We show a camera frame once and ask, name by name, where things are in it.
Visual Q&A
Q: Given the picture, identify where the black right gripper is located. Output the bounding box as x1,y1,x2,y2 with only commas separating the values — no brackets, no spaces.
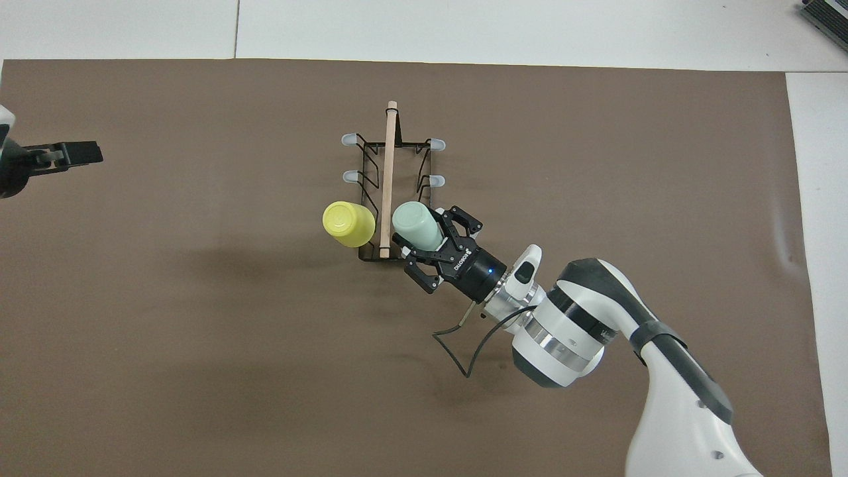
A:
398,205,508,303

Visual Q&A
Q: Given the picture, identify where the pale green cup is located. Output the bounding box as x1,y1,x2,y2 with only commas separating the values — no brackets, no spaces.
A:
392,201,445,252

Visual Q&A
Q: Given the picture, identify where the grey ribbed device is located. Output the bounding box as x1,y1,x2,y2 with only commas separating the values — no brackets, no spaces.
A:
798,0,848,35

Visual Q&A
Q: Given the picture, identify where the black wire cup rack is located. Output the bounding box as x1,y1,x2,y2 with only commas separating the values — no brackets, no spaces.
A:
341,100,449,263

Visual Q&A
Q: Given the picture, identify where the brown table mat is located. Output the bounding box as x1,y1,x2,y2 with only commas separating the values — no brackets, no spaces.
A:
0,58,834,477

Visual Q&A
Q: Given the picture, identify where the yellow cup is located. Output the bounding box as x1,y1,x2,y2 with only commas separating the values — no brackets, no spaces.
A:
322,201,377,248

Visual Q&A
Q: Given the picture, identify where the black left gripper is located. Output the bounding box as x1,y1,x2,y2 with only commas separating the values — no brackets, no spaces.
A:
0,140,104,199

